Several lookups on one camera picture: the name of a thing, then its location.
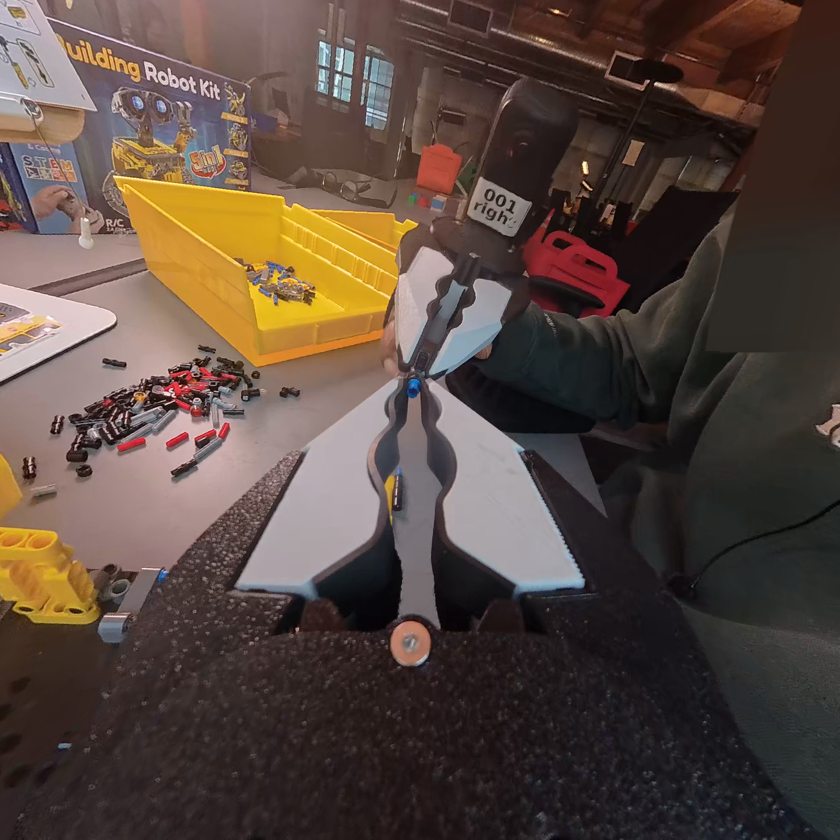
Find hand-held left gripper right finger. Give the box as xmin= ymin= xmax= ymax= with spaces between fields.
xmin=420 ymin=379 xmax=587 ymax=598

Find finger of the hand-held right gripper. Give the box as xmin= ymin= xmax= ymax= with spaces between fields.
xmin=395 ymin=246 xmax=456 ymax=379
xmin=425 ymin=279 xmax=514 ymax=382

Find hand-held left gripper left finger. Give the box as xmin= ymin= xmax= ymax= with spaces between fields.
xmin=235 ymin=379 xmax=408 ymax=599

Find heap of blue grey parts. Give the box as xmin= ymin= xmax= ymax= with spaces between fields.
xmin=244 ymin=259 xmax=320 ymax=309

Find black and yellow lego model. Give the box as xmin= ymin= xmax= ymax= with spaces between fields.
xmin=0 ymin=525 xmax=169 ymax=840

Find person's right forearm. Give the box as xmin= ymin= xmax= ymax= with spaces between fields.
xmin=446 ymin=197 xmax=744 ymax=435

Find pile of small lego pieces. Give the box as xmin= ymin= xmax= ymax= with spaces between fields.
xmin=20 ymin=343 xmax=303 ymax=501

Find orange container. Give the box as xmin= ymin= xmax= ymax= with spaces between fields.
xmin=416 ymin=143 xmax=465 ymax=196

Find red plastic case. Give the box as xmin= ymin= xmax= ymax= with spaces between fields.
xmin=521 ymin=230 xmax=633 ymax=320

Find eyeglasses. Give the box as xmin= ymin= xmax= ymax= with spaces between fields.
xmin=317 ymin=168 xmax=399 ymax=212

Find person's green sweatshirt torso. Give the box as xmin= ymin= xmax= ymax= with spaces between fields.
xmin=577 ymin=197 xmax=840 ymax=840

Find robot kit box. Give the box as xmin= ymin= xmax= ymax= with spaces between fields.
xmin=0 ymin=16 xmax=255 ymax=236

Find printed parts leaflet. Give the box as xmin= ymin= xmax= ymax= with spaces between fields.
xmin=0 ymin=301 xmax=64 ymax=360

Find wooden stand board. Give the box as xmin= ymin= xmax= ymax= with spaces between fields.
xmin=0 ymin=105 xmax=88 ymax=145

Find black earphone with cable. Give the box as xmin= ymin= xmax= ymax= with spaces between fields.
xmin=668 ymin=499 xmax=840 ymax=599

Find wire page holder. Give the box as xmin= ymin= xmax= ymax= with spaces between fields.
xmin=21 ymin=97 xmax=97 ymax=252

